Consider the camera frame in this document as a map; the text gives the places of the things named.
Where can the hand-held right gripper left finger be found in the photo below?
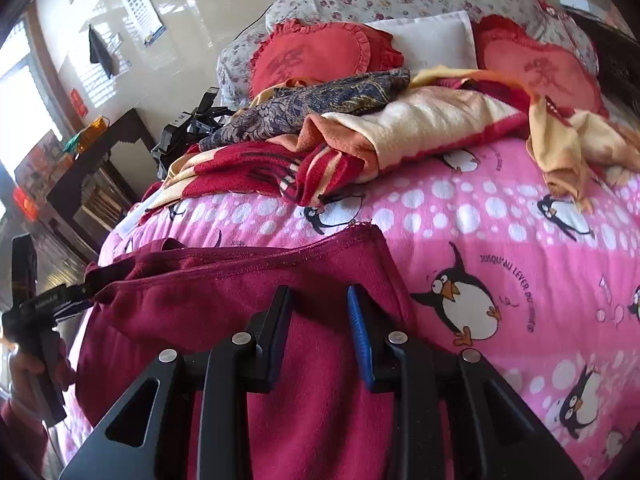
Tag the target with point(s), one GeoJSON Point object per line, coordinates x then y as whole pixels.
{"type": "Point", "coordinates": [277, 345]}

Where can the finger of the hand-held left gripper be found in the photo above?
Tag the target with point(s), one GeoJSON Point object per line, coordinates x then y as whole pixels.
{"type": "Point", "coordinates": [80, 291]}
{"type": "Point", "coordinates": [72, 309]}

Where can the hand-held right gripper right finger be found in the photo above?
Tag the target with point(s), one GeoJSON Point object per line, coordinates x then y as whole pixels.
{"type": "Point", "coordinates": [360, 340]}

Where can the dark red sweater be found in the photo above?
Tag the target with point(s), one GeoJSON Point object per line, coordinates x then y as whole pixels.
{"type": "Point", "coordinates": [225, 280]}

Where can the person's left hand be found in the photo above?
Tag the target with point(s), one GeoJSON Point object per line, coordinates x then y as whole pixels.
{"type": "Point", "coordinates": [22, 375]}

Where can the red paper packet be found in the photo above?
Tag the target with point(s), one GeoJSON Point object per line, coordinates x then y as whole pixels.
{"type": "Point", "coordinates": [26, 202]}

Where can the wooden stool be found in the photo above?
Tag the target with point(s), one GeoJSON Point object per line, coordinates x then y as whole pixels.
{"type": "Point", "coordinates": [100, 200]}

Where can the white flat strip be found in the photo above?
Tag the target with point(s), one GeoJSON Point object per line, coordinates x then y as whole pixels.
{"type": "Point", "coordinates": [140, 212]}

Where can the colourful printed board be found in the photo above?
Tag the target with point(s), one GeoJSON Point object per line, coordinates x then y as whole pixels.
{"type": "Point", "coordinates": [40, 157]}

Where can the dark wooden table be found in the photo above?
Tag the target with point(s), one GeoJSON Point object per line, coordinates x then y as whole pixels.
{"type": "Point", "coordinates": [100, 160]}

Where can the green plastic item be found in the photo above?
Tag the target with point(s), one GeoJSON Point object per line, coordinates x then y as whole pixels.
{"type": "Point", "coordinates": [74, 142]}

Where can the orange mesh bag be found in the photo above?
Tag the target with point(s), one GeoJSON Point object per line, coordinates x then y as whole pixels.
{"type": "Point", "coordinates": [95, 132]}

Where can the window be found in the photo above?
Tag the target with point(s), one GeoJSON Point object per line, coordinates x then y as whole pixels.
{"type": "Point", "coordinates": [25, 95]}

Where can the pink penguin blanket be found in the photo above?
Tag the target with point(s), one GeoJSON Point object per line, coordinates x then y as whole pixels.
{"type": "Point", "coordinates": [500, 210]}

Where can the black folding stand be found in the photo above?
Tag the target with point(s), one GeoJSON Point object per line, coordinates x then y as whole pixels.
{"type": "Point", "coordinates": [185, 130]}

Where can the red and yellow blanket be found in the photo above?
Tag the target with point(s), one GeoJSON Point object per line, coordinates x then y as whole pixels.
{"type": "Point", "coordinates": [440, 115]}

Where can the dark hanging cloth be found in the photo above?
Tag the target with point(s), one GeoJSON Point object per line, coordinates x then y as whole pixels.
{"type": "Point", "coordinates": [100, 52]}

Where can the dark patterned scarf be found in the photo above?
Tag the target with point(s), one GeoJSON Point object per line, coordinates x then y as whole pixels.
{"type": "Point", "coordinates": [310, 100]}

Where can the red heart pillow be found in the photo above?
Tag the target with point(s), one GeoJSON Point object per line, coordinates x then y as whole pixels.
{"type": "Point", "coordinates": [320, 55]}
{"type": "Point", "coordinates": [540, 65]}

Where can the eye chart poster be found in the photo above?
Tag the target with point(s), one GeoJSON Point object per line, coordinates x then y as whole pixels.
{"type": "Point", "coordinates": [142, 10]}

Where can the white pillow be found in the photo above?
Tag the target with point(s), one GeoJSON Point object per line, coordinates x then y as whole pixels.
{"type": "Point", "coordinates": [430, 40]}

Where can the dark carved wooden cabinet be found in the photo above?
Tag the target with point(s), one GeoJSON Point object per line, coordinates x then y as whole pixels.
{"type": "Point", "coordinates": [620, 60]}

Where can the white box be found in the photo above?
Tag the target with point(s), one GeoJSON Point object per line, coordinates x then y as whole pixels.
{"type": "Point", "coordinates": [585, 2]}

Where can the red wall sign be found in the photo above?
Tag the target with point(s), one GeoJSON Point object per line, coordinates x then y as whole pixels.
{"type": "Point", "coordinates": [79, 102]}

